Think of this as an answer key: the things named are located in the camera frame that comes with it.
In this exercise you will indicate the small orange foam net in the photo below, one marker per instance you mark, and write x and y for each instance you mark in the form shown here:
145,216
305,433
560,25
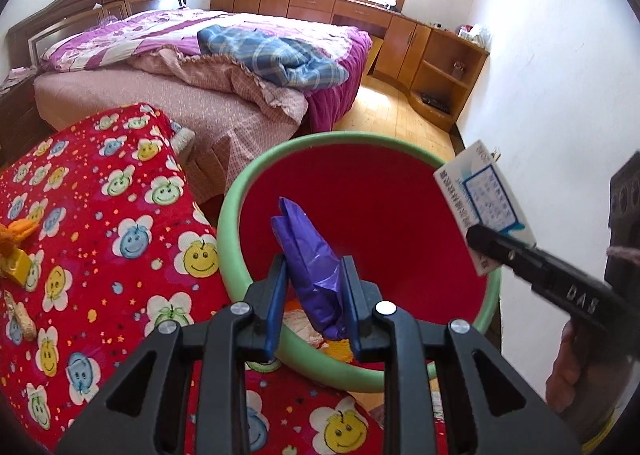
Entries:
15,235

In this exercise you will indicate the clothes pile on nightstand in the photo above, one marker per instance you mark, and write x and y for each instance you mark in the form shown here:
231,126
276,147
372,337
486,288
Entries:
15,80

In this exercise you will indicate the dark wooden nightstand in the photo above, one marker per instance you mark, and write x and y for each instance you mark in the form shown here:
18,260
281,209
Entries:
17,120

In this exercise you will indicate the white cardboard medicine box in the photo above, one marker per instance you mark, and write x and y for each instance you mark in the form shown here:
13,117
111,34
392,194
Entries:
480,195

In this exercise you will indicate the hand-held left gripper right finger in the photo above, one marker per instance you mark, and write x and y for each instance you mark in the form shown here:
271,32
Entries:
352,315

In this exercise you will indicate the white plastic bag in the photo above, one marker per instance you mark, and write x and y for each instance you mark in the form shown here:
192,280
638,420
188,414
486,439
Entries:
475,35

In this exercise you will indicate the red bin with green rim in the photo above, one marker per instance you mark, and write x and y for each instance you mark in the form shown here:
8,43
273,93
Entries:
380,195

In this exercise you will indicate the person's right hand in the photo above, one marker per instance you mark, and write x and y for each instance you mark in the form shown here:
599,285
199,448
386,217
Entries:
567,370

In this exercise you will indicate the bed with pink cover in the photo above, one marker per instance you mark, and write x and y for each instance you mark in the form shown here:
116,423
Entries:
150,100

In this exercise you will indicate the red smiley flower tablecloth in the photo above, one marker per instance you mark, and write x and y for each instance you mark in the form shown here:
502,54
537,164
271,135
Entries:
100,215

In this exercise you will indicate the blue plaid blanket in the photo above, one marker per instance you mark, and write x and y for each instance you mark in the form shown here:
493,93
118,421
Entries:
270,55

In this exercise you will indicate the whole peanut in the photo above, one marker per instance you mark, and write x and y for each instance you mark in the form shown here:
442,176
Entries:
22,320

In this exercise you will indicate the purple floral quilt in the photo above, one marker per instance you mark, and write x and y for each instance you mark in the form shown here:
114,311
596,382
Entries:
150,30

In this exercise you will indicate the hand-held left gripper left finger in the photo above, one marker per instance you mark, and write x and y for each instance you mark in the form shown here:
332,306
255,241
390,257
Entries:
277,315

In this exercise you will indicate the low wooden cabinet row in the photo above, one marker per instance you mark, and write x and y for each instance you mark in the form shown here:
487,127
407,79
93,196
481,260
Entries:
400,40

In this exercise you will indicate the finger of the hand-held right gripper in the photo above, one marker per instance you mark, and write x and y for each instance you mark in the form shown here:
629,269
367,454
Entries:
500,250

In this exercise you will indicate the purple plastic bag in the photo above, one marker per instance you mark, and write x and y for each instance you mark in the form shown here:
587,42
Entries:
310,265

